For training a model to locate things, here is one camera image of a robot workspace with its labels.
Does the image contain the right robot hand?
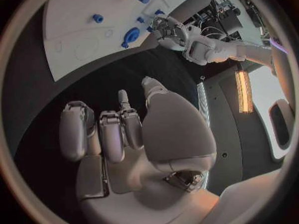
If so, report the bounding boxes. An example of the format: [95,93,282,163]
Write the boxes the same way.
[58,76,221,224]

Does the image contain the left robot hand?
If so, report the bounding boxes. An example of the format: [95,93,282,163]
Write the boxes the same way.
[150,15,191,51]

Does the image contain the white task board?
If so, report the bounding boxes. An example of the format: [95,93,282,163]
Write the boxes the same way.
[43,0,202,82]

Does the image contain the blue gear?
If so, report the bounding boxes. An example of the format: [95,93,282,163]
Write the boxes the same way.
[120,27,142,49]

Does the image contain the workshop equipment rack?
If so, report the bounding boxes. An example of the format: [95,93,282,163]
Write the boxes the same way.
[182,0,270,43]

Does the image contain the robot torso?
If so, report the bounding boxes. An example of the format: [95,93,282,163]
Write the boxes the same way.
[195,46,297,196]

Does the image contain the blue short cylinder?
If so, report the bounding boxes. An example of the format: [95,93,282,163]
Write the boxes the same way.
[91,13,105,24]

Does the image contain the glowing light bar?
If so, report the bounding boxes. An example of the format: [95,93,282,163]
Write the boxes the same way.
[234,63,255,114]

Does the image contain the white cable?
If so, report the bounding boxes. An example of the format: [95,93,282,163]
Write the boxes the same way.
[200,26,226,40]

